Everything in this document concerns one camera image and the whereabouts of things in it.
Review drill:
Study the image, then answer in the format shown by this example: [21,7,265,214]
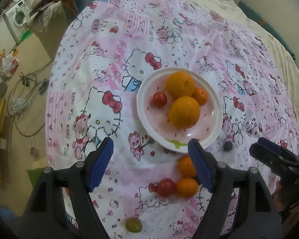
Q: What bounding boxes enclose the red cherry tomato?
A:
[152,92,167,108]
[156,179,176,198]

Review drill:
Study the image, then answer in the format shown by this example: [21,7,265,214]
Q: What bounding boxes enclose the white washing machine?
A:
[3,0,30,44]

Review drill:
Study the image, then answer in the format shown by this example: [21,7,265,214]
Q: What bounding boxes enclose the green bag on floor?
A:
[27,168,43,186]

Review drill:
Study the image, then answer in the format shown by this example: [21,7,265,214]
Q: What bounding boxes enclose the pink white plate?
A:
[136,67,223,154]

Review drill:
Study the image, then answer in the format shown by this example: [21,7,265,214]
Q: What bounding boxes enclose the large orange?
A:
[165,71,196,100]
[168,96,200,129]

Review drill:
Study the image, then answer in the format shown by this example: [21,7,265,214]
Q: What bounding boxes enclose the coiled cable on floor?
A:
[6,72,50,138]

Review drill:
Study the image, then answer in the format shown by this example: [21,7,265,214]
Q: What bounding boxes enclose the small tangerine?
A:
[176,178,199,199]
[192,87,209,106]
[178,155,197,178]

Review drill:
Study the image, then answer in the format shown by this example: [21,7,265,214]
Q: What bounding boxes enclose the white red plastic bag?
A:
[2,50,20,78]

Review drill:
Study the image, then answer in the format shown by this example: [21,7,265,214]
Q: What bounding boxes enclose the pile of clothes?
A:
[25,0,95,32]

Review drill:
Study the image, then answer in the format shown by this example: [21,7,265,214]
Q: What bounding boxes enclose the green grape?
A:
[125,217,143,233]

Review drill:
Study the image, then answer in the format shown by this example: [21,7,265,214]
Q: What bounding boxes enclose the dark blueberry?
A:
[223,141,233,152]

